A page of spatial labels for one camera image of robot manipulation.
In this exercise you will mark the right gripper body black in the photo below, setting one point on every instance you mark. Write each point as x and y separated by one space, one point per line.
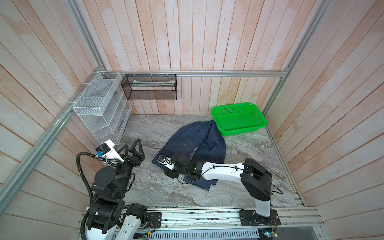
182 171

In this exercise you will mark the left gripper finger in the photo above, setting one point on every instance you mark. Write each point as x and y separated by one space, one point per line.
124 150
137 149

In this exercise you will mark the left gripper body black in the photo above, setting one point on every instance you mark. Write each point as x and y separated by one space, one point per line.
129 162

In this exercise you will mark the dark blue denim trousers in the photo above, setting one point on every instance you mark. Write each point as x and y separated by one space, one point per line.
200 140

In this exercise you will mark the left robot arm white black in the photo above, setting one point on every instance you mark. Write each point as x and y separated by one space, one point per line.
107 210

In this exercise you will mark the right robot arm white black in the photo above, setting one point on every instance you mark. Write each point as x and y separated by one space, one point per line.
256 179

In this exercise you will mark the white mesh tiered shelf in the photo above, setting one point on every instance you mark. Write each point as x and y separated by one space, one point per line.
103 108

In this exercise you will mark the green plastic basket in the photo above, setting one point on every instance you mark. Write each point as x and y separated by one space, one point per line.
238 119

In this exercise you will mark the green circuit board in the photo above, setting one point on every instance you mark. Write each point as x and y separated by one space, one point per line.
267 234

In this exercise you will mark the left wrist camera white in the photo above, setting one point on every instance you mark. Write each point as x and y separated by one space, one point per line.
107 153

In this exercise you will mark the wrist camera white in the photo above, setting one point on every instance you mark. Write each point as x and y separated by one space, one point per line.
107 153
163 160

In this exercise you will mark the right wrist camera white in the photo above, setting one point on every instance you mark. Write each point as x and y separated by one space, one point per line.
163 160

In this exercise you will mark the black mesh wall basket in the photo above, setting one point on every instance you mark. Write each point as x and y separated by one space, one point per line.
150 87

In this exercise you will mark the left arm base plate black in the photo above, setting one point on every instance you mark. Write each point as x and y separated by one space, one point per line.
152 220

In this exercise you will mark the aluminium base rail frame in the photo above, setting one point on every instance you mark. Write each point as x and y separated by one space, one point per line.
223 223

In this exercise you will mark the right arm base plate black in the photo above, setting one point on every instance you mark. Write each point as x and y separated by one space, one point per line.
250 218

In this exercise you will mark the left aluminium wall rail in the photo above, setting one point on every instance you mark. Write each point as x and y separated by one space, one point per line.
19 176

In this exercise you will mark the horizontal aluminium wall rail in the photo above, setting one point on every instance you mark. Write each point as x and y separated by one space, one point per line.
192 74

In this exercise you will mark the left aluminium corner post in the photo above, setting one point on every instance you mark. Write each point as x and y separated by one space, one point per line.
80 21

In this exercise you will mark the aluminium corner post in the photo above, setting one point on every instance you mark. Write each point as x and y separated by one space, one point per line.
321 10
80 21

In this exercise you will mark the right aluminium corner post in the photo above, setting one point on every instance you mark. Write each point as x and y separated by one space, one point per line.
321 10

